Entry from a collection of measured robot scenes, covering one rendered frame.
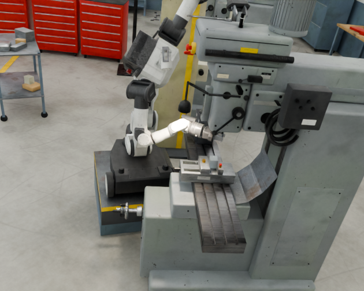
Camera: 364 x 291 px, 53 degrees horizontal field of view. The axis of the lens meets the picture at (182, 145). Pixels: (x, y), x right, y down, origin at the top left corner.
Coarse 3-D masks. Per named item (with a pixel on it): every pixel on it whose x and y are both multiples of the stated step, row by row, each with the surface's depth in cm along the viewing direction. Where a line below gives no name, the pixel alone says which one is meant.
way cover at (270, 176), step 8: (264, 152) 248; (256, 160) 252; (264, 160) 244; (248, 168) 254; (256, 168) 248; (264, 168) 240; (272, 168) 232; (240, 176) 254; (248, 176) 248; (256, 176) 243; (264, 176) 236; (272, 176) 228; (232, 184) 249; (240, 184) 248; (248, 184) 243; (256, 184) 238; (264, 184) 232; (232, 192) 242; (240, 192) 241; (248, 192) 238; (256, 192) 233; (240, 200) 235; (248, 200) 233
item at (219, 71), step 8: (208, 64) 205; (216, 64) 187; (224, 64) 187; (232, 64) 188; (216, 72) 188; (224, 72) 189; (232, 72) 189; (240, 72) 189; (248, 72) 190; (256, 72) 190; (264, 72) 190; (272, 72) 191; (216, 80) 191; (224, 80) 191; (232, 80) 192; (264, 80) 193; (272, 80) 193
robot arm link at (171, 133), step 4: (180, 120) 224; (184, 120) 224; (172, 124) 224; (176, 124) 224; (180, 124) 224; (184, 124) 223; (168, 128) 227; (172, 128) 224; (176, 128) 223; (180, 128) 223; (184, 128) 223; (172, 132) 225; (176, 132) 225
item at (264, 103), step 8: (256, 96) 198; (264, 96) 198; (272, 96) 198; (280, 96) 198; (248, 104) 202; (256, 104) 200; (264, 104) 200; (272, 104) 201; (280, 104) 201; (248, 112) 203; (256, 112) 203; (264, 112) 203; (248, 120) 205; (256, 120) 206; (264, 120) 205; (248, 128) 208; (256, 128) 208; (264, 128) 209; (272, 128) 209
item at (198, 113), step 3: (198, 111) 280; (201, 111) 278; (195, 114) 286; (198, 114) 276; (195, 117) 285; (198, 117) 274; (198, 120) 273; (201, 123) 267; (204, 123) 267; (207, 123) 267; (195, 138) 282; (198, 138) 273; (201, 138) 274; (198, 141) 275; (201, 141) 275; (204, 141) 276; (207, 141) 276; (210, 141) 276
